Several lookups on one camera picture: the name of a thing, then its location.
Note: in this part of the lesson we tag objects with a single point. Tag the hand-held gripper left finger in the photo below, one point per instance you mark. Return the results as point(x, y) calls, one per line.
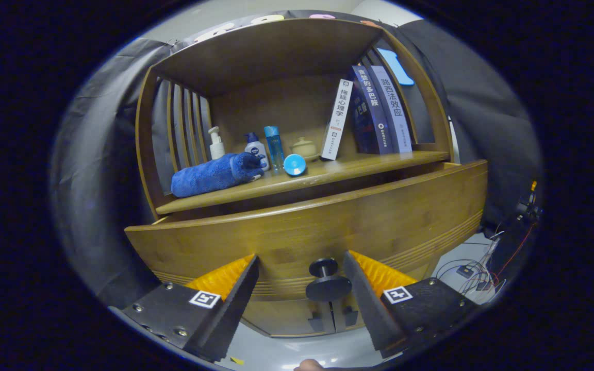
point(230, 314)

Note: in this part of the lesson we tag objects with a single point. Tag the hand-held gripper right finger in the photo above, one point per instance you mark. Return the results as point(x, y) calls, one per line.
point(369, 309)

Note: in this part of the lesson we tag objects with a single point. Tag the black drawer knob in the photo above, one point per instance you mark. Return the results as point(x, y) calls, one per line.
point(328, 287)

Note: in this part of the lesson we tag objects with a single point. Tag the white and blue tube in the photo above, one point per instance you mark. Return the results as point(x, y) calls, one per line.
point(295, 165)

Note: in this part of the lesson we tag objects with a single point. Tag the wooden cabinet door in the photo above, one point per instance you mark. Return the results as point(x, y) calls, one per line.
point(286, 317)
point(338, 322)

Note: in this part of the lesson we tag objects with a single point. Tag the wooden countertop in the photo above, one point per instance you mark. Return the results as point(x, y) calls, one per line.
point(369, 165)

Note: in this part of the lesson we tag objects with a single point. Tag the wooden cabinet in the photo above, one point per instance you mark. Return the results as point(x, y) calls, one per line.
point(276, 51)

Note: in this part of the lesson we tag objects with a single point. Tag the small black adapter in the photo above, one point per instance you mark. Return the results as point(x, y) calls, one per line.
point(464, 271)

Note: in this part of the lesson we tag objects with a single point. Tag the blue folded towel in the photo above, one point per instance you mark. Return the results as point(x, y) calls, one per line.
point(204, 178)

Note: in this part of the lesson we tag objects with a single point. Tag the white pump bottle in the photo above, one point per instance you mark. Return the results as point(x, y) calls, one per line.
point(217, 149)

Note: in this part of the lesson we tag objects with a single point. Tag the white bottle with blue cap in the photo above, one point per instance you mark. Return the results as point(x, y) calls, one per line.
point(256, 148)

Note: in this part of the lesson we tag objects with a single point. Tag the beige lidded teacup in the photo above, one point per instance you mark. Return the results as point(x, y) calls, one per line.
point(304, 148)

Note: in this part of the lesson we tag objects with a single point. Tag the clear blue bottle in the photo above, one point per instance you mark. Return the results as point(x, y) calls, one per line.
point(274, 147)

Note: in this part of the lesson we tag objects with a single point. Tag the white book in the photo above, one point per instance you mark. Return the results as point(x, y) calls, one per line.
point(337, 118)

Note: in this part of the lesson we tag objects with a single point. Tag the grey lavender book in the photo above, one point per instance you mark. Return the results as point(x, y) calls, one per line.
point(395, 111)

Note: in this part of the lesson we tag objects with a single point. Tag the dark blue book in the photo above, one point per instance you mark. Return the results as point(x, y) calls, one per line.
point(374, 108)

